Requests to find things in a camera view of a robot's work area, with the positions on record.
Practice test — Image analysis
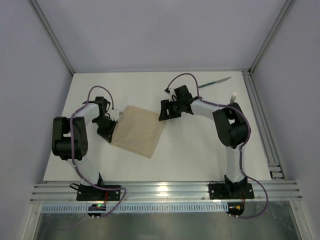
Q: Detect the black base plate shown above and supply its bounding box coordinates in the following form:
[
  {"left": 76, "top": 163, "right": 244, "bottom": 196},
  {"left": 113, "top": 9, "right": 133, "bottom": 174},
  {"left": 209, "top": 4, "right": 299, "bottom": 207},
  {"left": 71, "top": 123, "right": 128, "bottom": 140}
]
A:
[
  {"left": 69, "top": 183, "right": 121, "bottom": 202},
  {"left": 208, "top": 181, "right": 255, "bottom": 200}
]

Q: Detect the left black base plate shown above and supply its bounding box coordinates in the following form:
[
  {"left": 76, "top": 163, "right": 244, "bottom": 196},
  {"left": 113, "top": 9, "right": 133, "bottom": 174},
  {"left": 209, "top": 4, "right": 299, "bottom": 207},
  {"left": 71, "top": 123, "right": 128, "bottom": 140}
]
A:
[{"left": 69, "top": 183, "right": 121, "bottom": 202}]

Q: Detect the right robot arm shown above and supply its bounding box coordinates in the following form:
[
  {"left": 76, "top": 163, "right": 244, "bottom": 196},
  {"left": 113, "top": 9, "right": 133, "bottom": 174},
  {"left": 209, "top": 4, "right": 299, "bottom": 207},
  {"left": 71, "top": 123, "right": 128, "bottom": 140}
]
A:
[{"left": 158, "top": 85, "right": 252, "bottom": 200}]

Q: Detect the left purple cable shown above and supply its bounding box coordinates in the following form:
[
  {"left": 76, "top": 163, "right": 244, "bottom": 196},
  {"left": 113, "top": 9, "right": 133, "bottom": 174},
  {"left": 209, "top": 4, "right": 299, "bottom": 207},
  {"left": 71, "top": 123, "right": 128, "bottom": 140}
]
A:
[{"left": 69, "top": 85, "right": 127, "bottom": 221}]

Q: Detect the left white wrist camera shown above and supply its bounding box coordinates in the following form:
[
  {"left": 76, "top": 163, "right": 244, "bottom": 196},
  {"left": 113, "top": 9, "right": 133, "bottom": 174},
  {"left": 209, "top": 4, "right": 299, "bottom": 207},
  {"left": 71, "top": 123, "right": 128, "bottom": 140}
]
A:
[{"left": 108, "top": 109, "right": 123, "bottom": 122}]

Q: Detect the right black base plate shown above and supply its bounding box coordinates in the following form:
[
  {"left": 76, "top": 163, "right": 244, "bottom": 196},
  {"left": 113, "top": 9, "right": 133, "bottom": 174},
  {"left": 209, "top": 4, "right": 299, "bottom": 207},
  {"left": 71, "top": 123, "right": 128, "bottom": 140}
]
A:
[{"left": 208, "top": 181, "right": 255, "bottom": 200}]

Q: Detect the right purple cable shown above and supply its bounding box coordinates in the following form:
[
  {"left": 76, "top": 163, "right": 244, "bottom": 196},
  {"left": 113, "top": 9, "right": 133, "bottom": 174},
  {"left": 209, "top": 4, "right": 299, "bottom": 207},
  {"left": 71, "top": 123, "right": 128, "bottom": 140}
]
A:
[{"left": 164, "top": 72, "right": 270, "bottom": 220}]

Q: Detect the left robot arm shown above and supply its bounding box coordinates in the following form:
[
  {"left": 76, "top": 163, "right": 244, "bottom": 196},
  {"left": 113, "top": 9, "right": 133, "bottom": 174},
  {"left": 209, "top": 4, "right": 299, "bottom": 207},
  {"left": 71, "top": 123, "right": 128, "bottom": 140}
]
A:
[{"left": 51, "top": 96, "right": 123, "bottom": 190}]

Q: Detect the green handled knife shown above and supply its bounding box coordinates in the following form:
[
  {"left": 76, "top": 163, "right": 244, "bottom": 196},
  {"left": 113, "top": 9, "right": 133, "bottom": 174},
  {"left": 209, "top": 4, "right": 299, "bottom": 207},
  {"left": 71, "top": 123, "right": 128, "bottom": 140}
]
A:
[{"left": 198, "top": 76, "right": 232, "bottom": 89}]

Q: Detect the black controller board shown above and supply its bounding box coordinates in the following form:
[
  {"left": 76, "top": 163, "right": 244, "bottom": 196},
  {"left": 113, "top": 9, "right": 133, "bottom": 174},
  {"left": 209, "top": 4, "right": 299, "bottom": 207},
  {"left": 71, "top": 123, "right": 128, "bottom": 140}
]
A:
[
  {"left": 87, "top": 203, "right": 107, "bottom": 220},
  {"left": 226, "top": 202, "right": 245, "bottom": 218}
]

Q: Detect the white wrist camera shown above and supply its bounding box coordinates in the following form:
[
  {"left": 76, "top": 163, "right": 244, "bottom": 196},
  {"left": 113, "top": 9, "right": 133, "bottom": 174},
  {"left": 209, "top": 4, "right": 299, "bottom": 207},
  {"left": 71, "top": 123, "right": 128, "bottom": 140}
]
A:
[
  {"left": 164, "top": 87, "right": 177, "bottom": 102},
  {"left": 108, "top": 109, "right": 123, "bottom": 122}
]

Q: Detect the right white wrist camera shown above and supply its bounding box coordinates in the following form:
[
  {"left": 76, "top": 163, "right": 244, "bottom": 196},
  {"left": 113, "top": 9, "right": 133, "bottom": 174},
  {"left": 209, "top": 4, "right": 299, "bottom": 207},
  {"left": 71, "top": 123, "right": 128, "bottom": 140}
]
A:
[{"left": 164, "top": 87, "right": 177, "bottom": 102}]

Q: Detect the right black controller board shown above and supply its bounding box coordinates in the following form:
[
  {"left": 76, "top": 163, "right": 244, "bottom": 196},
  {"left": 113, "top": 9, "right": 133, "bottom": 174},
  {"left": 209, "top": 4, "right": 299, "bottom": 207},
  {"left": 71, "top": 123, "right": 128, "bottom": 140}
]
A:
[{"left": 226, "top": 202, "right": 245, "bottom": 218}]

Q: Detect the right side aluminium rail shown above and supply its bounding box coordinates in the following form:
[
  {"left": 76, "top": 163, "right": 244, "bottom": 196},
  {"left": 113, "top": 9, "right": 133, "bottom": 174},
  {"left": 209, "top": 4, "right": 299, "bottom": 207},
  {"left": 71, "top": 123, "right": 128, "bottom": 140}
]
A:
[{"left": 242, "top": 69, "right": 287, "bottom": 181}]

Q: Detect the purple cable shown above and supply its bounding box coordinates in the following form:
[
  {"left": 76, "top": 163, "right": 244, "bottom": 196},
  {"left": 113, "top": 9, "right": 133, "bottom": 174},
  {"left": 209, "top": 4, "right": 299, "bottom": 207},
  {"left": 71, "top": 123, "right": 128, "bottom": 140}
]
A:
[
  {"left": 69, "top": 85, "right": 127, "bottom": 221},
  {"left": 164, "top": 72, "right": 270, "bottom": 220}
]

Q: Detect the aluminium frame post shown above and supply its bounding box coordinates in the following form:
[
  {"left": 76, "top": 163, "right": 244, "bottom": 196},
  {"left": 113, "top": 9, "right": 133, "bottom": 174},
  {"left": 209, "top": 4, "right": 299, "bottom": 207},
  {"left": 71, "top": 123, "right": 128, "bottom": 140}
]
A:
[
  {"left": 248, "top": 0, "right": 296, "bottom": 75},
  {"left": 28, "top": 0, "right": 75, "bottom": 76}
]

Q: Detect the slotted grey cable duct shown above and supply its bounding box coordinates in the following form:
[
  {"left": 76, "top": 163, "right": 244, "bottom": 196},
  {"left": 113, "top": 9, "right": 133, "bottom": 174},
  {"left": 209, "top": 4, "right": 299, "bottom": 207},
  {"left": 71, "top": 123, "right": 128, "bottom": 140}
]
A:
[{"left": 40, "top": 201, "right": 228, "bottom": 214}]

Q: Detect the left black controller board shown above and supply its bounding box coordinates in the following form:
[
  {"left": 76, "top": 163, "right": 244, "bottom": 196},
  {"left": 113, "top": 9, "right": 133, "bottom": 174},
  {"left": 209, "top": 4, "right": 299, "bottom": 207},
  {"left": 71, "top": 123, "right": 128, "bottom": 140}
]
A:
[{"left": 87, "top": 203, "right": 107, "bottom": 220}]

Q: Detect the aluminium mounting rail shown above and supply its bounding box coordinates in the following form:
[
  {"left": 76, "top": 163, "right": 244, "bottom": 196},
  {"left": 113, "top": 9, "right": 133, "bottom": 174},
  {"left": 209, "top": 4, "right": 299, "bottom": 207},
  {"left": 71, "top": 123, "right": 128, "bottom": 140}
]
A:
[{"left": 30, "top": 179, "right": 303, "bottom": 204}]

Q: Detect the left aluminium frame post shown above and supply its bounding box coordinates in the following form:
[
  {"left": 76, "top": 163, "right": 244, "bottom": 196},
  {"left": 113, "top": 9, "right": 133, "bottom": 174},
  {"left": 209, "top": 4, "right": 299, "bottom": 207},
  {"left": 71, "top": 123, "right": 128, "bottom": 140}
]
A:
[{"left": 28, "top": 0, "right": 75, "bottom": 76}]

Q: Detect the green handled fork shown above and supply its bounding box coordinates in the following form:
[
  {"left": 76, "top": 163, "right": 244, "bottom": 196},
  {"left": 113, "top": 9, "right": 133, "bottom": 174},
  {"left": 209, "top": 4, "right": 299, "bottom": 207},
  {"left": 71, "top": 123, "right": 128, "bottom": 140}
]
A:
[{"left": 229, "top": 92, "right": 238, "bottom": 104}]

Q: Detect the beige cloth napkin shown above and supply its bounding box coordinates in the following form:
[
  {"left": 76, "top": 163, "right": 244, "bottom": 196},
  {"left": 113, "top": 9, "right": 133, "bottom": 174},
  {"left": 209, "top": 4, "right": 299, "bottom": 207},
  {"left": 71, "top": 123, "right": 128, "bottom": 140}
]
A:
[{"left": 111, "top": 105, "right": 166, "bottom": 158}]

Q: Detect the right aluminium frame post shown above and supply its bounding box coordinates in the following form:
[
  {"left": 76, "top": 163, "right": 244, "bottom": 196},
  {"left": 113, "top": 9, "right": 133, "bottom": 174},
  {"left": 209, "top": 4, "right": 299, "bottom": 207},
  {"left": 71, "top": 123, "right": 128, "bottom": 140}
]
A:
[{"left": 248, "top": 0, "right": 296, "bottom": 75}]

